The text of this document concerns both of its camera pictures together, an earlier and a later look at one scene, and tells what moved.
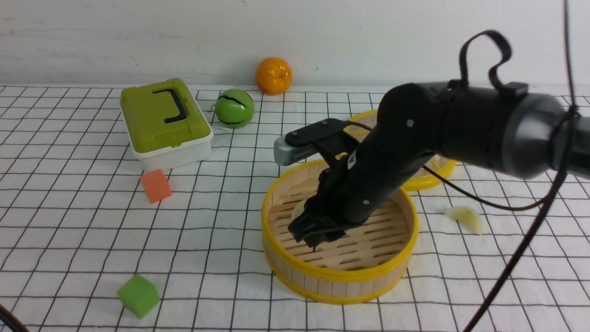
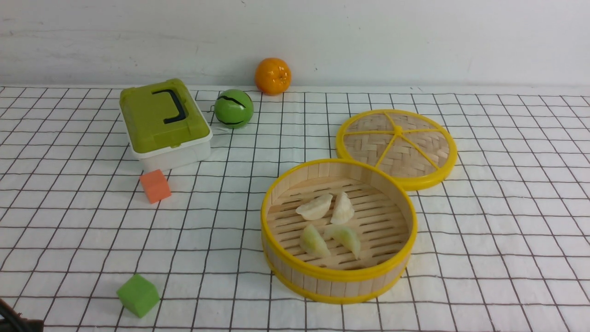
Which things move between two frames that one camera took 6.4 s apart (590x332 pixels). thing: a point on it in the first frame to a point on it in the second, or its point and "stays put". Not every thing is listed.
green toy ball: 234,108 stays put
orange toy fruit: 273,76 stays put
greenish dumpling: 467,214 to 346,235
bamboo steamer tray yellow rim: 355,269 stays put
